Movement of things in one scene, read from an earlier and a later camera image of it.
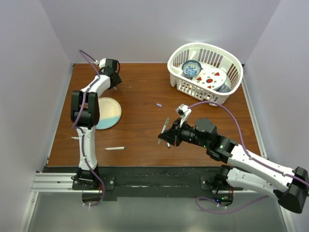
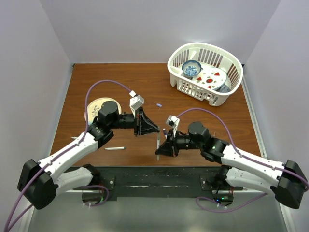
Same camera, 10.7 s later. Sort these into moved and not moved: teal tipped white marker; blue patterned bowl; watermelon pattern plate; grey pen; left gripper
Moved: left gripper; grey pen
Not moved: blue patterned bowl; watermelon pattern plate; teal tipped white marker
